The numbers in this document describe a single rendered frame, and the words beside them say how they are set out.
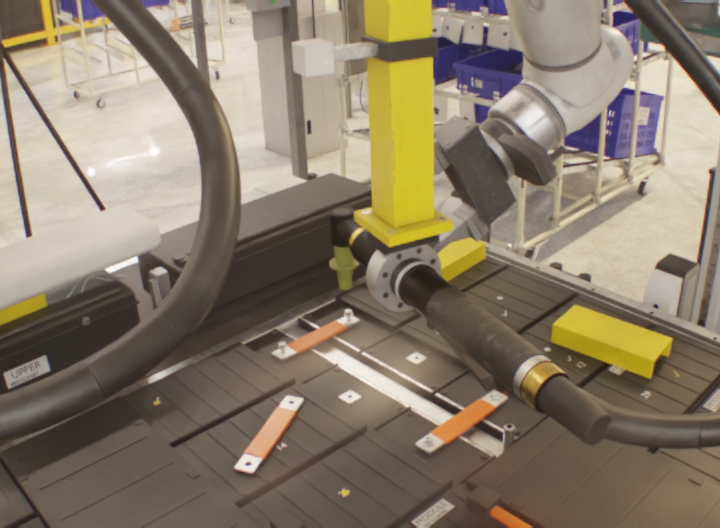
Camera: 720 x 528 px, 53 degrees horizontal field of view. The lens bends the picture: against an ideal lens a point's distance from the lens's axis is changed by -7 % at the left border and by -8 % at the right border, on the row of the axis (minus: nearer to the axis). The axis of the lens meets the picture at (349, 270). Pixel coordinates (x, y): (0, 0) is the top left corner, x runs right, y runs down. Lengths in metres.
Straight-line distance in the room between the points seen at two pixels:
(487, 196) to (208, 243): 0.50
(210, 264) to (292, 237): 0.75
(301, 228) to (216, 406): 0.38
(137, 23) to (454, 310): 0.41
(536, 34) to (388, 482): 0.54
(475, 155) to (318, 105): 3.98
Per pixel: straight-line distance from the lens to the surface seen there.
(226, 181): 0.57
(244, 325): 1.23
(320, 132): 4.94
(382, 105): 0.80
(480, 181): 0.95
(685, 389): 1.09
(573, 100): 0.98
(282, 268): 1.28
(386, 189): 0.82
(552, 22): 0.90
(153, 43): 0.63
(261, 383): 1.07
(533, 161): 0.91
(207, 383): 1.08
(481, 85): 3.48
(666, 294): 1.36
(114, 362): 0.50
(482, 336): 0.74
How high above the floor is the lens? 1.62
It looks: 27 degrees down
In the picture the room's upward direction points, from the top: 3 degrees counter-clockwise
